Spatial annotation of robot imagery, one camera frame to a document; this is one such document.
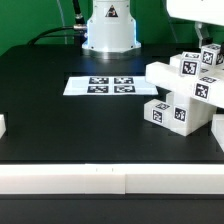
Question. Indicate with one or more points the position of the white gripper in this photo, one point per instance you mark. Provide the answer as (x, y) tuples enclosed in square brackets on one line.
[(206, 11)]

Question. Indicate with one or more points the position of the white chair back part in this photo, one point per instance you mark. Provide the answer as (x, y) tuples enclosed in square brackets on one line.
[(208, 87)]

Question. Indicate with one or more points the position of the small white tagged cube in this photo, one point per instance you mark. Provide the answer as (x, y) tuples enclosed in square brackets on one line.
[(211, 55)]

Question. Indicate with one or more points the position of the white tagged cube edge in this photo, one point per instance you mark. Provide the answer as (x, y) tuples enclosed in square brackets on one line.
[(190, 64)]

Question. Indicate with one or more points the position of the white chair seat part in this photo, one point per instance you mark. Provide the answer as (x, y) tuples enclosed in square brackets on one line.
[(188, 114)]

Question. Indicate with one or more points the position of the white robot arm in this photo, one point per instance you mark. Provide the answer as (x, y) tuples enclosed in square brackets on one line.
[(111, 30)]

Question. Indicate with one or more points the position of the white block right edge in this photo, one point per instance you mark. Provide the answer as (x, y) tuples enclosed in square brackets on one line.
[(218, 129)]

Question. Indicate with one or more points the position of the white block edge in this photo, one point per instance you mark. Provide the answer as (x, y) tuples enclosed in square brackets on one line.
[(2, 125), (218, 129)]

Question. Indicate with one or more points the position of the white block left edge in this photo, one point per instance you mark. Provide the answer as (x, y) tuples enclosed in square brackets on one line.
[(2, 125)]

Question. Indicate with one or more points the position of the white front rail wall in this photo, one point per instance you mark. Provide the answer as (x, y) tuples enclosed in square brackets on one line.
[(112, 179)]

